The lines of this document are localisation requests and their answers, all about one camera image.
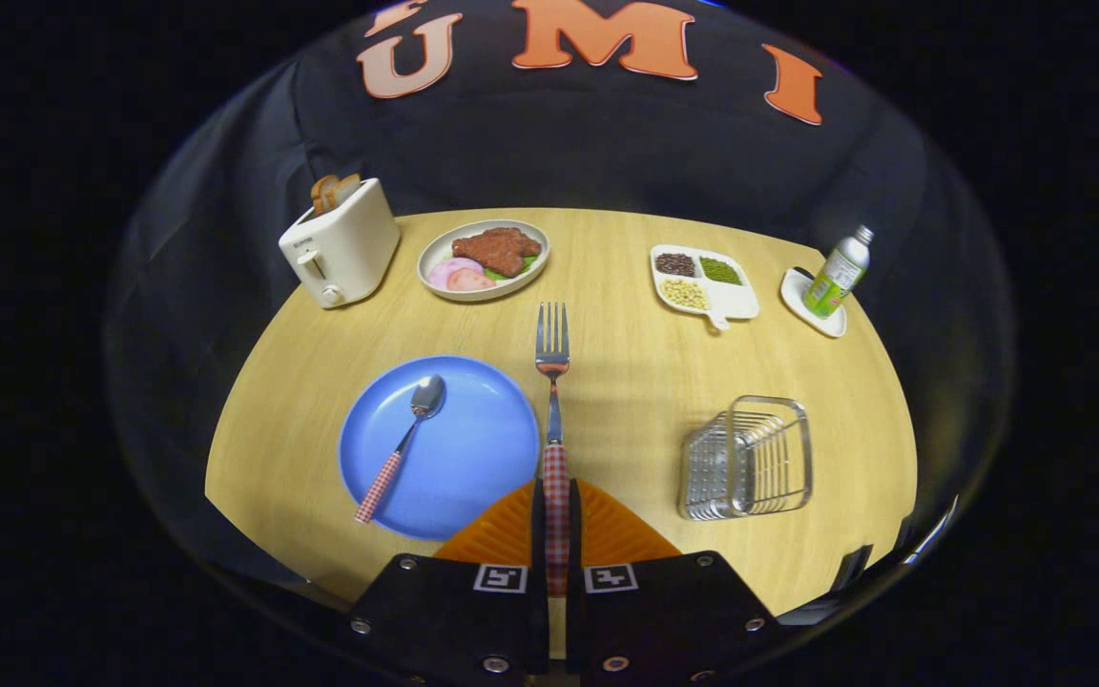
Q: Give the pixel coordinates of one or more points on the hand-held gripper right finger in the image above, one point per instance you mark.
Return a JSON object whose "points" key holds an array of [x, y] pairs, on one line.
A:
{"points": [[575, 549]]}

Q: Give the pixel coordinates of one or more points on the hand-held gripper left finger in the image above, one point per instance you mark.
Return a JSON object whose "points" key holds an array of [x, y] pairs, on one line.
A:
{"points": [[537, 549]]}

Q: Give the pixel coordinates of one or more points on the blue round plate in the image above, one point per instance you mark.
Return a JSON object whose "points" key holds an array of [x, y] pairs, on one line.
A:
{"points": [[473, 448]]}

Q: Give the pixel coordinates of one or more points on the pink ham slice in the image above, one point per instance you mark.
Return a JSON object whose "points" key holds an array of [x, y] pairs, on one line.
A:
{"points": [[443, 272], [471, 281]]}

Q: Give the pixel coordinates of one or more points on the heap of yellow soybeans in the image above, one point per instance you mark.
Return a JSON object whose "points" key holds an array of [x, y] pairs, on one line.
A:
{"points": [[685, 294]]}

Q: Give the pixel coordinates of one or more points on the green lettuce leaf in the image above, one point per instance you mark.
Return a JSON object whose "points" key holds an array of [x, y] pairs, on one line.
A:
{"points": [[528, 262]]}

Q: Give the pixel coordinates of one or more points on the white divided dish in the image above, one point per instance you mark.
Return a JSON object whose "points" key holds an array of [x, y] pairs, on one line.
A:
{"points": [[736, 303]]}

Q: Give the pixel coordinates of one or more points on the brown steak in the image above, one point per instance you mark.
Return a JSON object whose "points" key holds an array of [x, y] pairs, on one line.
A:
{"points": [[497, 250]]}

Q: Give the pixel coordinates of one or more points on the heap of red beans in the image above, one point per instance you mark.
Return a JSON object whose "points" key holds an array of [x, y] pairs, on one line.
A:
{"points": [[675, 264]]}

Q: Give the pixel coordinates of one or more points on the heap of green beans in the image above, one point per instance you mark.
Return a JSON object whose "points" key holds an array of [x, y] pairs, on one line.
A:
{"points": [[721, 271]]}

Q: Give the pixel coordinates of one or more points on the white oval food plate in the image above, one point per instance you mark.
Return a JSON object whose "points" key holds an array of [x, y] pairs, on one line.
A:
{"points": [[440, 248]]}

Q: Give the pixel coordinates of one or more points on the small white dish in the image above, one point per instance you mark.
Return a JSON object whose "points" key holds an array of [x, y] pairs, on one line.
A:
{"points": [[798, 301]]}

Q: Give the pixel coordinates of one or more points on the white toaster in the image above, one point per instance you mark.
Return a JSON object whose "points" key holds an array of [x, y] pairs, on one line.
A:
{"points": [[349, 248]]}

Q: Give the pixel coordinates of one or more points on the green label bottle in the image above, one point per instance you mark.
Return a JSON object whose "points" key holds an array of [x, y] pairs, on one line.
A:
{"points": [[836, 277]]}

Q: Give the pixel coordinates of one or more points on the toasted bread slice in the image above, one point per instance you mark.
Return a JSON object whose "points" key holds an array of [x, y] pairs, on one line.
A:
{"points": [[322, 194], [347, 187]]}

